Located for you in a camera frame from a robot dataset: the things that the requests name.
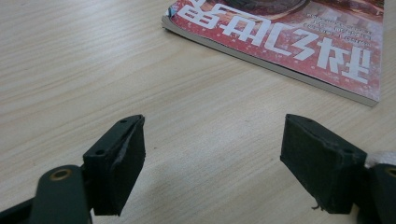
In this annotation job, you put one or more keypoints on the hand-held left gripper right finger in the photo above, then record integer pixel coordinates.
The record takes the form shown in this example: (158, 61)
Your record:
(320, 165)

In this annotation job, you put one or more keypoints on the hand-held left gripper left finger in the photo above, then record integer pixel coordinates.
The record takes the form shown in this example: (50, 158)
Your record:
(115, 168)

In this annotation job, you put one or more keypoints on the red illustrated magazine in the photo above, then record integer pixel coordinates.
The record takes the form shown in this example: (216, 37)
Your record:
(280, 46)

